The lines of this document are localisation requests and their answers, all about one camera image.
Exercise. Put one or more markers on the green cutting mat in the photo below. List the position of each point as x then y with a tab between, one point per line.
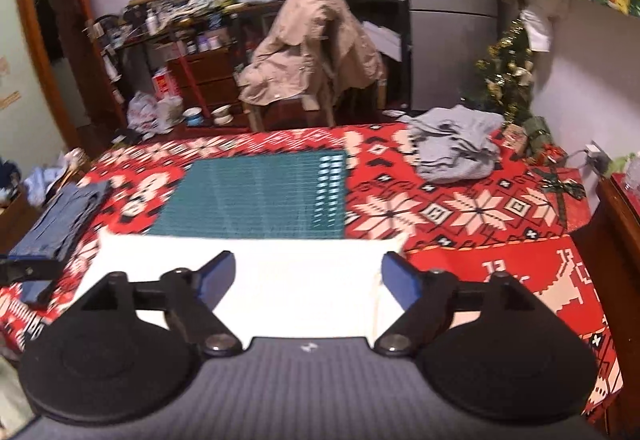
250	195

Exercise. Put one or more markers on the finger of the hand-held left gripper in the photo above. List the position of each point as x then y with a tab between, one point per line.
25	270

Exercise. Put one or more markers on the red patterned blanket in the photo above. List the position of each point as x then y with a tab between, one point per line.
460	220

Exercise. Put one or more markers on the grey refrigerator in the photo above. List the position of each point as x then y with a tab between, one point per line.
445	30

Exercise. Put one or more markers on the folded blue jeans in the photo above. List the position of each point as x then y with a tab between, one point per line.
55	225

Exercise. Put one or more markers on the red and white box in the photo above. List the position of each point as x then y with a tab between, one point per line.
164	85

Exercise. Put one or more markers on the crumpled grey garment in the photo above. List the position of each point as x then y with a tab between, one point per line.
455	145

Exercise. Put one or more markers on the cream chair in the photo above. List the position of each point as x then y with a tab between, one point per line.
280	113

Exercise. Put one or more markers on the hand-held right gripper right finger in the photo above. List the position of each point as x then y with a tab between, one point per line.
400	272

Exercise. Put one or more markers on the blue and white bowl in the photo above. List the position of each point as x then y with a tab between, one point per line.
192	117

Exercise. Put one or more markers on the patterned wrapped gift box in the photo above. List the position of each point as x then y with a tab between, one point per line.
512	138

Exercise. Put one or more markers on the white sweater with maroon trim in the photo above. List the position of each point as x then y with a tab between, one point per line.
300	280

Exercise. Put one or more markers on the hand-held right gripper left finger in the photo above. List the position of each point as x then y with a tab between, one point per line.
220	270

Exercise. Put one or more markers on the white hanging bag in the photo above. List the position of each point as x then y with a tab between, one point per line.
537	30

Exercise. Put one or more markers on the beige jacket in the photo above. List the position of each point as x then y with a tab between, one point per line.
310	50

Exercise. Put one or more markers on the white power socket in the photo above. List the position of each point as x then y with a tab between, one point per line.
595	156

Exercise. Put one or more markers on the green wrapped gift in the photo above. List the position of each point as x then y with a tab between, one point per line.
536	135

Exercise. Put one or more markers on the small christmas tree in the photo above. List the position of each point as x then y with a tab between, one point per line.
507	75

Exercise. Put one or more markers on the light blue cloth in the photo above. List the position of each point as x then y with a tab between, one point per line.
42	182

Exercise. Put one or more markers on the white printed plastic bag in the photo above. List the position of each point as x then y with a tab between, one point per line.
150	113

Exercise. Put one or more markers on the dark blue clothes pile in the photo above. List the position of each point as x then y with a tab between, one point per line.
10	180

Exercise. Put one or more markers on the wooden drawer cabinet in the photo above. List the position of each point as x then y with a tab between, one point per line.
210	80

